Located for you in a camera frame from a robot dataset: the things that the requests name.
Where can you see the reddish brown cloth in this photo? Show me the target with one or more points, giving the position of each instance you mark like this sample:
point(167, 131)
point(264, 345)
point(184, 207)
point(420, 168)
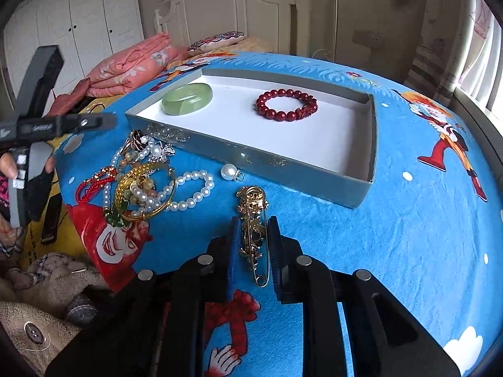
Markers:
point(72, 96)

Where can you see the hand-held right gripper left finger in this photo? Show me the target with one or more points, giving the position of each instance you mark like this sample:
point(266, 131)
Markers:
point(234, 251)

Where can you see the blue cartoon printed blanket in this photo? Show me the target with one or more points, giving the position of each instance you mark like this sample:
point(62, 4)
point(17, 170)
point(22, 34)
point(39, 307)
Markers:
point(393, 224)

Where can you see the white pole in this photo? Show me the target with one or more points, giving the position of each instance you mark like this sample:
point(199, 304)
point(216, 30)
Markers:
point(336, 27)

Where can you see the gold bangle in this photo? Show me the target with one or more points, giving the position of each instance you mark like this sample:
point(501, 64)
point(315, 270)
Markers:
point(137, 172)

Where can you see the green jade bangle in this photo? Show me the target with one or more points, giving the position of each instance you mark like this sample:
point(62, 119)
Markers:
point(187, 99)

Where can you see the gold flower brooch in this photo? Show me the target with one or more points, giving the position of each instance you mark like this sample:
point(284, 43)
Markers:
point(135, 141)

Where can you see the white wardrobe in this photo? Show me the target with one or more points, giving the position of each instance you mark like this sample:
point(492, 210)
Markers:
point(74, 19)

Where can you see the floral padded garment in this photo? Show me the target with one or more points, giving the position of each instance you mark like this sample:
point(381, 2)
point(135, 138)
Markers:
point(51, 279)

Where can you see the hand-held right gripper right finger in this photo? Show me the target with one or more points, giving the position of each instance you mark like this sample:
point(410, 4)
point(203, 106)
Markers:
point(275, 251)

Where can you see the person's left hand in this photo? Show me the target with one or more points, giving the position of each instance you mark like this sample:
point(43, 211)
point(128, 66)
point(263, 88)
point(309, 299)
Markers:
point(8, 165)

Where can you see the grey window ledge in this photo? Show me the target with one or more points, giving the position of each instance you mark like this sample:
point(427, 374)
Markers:
point(483, 141)

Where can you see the small pearl strand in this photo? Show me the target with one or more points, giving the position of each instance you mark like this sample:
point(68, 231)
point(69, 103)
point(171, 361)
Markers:
point(147, 202)

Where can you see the yellow bedsheet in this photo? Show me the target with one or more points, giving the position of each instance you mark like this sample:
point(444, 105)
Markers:
point(59, 251)

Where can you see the embroidered pillow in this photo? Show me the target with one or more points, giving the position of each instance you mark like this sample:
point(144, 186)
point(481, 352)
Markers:
point(216, 42)

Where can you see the white bed headboard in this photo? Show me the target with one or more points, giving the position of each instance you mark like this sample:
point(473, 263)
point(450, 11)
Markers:
point(232, 11)

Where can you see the beige fleece garment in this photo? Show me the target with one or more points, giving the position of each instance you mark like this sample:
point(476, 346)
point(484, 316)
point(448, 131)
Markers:
point(23, 337)

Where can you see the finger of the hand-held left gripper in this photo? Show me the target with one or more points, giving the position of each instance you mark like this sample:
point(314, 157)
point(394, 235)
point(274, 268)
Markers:
point(90, 121)

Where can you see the pearl pendant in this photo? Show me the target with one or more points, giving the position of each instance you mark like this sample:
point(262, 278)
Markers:
point(228, 171)

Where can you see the pink floral quilt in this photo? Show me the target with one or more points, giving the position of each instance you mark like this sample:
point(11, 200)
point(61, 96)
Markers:
point(133, 66)

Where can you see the gold safety pin brooch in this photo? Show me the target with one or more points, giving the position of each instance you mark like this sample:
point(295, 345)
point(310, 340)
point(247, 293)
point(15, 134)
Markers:
point(253, 220)

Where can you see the black phone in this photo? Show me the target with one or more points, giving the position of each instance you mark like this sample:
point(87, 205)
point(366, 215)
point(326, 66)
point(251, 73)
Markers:
point(51, 220)

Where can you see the wall socket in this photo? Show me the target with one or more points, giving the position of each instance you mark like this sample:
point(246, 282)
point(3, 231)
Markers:
point(368, 37)

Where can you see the patterned curtain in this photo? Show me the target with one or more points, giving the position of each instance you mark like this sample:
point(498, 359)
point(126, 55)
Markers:
point(440, 59)

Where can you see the beige pillow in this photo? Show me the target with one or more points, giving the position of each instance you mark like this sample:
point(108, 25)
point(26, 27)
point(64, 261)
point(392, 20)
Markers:
point(255, 44)

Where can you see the grey cardboard tray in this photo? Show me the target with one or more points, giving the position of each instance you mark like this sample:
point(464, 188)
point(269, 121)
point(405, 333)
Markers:
point(275, 137)

